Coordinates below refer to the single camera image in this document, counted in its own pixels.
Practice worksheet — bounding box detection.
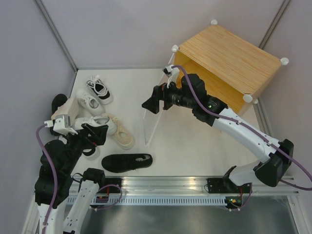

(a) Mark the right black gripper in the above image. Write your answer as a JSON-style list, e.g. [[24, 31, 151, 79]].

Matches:
[[142, 77, 195, 114]]

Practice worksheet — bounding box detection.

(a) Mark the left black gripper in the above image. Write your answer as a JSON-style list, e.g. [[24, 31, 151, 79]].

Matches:
[[61, 121, 108, 173]]

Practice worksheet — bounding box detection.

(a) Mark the white translucent cabinet door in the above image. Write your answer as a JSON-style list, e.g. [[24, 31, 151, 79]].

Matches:
[[143, 52, 178, 145]]

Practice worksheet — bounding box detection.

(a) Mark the white leather sneaker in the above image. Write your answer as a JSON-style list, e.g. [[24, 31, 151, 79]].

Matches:
[[72, 116, 117, 136], [76, 89, 105, 116]]

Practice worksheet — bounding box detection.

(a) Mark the black and white sneaker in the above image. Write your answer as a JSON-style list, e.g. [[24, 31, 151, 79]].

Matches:
[[86, 75, 113, 105]]

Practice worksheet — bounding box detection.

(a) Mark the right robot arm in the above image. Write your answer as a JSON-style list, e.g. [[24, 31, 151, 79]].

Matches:
[[142, 74, 294, 193]]

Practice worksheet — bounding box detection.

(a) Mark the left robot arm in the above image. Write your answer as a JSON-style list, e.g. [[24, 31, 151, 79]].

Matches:
[[35, 123, 108, 234]]

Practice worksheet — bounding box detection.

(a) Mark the wooden shoe cabinet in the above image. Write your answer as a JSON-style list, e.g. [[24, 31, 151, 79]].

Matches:
[[172, 19, 289, 116]]

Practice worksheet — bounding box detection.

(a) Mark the beige lace sneaker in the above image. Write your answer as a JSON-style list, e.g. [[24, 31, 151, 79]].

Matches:
[[102, 113, 135, 150]]

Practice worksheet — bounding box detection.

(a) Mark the black canvas sneaker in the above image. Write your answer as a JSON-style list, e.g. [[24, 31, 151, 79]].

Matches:
[[101, 154, 153, 173], [51, 94, 68, 114]]

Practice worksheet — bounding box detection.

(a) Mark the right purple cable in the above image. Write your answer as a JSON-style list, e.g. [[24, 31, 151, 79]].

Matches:
[[170, 64, 312, 190]]

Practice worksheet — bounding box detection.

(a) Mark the aluminium rail with cable duct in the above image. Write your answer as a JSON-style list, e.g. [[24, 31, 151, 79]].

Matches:
[[67, 176, 299, 206]]

